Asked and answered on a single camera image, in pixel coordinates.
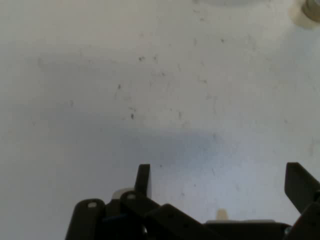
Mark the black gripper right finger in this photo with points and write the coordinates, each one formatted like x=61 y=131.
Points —
x=300 y=185

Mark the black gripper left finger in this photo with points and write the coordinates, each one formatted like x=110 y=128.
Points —
x=142 y=180

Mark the green lid spice bottle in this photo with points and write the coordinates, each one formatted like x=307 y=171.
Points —
x=303 y=21

